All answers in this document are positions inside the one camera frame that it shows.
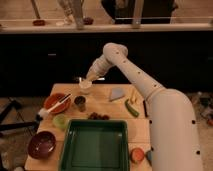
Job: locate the grey blue cloth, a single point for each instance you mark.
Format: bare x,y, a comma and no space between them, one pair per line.
116,93

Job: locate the bunch of dark grapes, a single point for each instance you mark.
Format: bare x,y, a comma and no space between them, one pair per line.
96,116

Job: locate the dark red small bowl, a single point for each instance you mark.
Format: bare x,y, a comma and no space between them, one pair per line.
88,21

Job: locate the yellow banana piece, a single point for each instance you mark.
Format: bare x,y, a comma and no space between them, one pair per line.
133,97

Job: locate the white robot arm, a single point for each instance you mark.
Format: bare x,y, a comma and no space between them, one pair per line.
173,129

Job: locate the maroon bowl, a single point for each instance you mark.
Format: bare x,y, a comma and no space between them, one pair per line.
42,145

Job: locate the white paper cup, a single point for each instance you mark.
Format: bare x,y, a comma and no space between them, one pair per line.
85,86

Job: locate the orange bowl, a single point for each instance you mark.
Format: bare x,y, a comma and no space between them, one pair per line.
53,99

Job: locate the orange peach fruit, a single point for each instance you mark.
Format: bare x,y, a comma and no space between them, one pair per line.
137,155

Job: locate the white dish brush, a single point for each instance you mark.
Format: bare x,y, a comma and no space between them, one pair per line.
45,112

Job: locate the teal sponge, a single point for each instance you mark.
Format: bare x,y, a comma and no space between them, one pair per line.
148,157

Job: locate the black marker pen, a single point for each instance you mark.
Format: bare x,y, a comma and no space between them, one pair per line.
145,109

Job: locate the red bowl on counter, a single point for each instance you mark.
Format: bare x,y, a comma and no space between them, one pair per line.
38,23

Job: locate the wooden table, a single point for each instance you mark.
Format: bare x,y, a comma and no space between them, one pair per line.
97,101

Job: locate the green cucumber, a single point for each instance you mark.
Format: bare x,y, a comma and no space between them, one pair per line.
130,109

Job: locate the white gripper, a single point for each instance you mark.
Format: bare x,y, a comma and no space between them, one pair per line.
91,76

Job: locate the green plastic tray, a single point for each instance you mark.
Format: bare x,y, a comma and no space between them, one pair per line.
95,145

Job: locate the light green small cup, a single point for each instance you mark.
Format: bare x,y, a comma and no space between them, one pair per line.
60,121

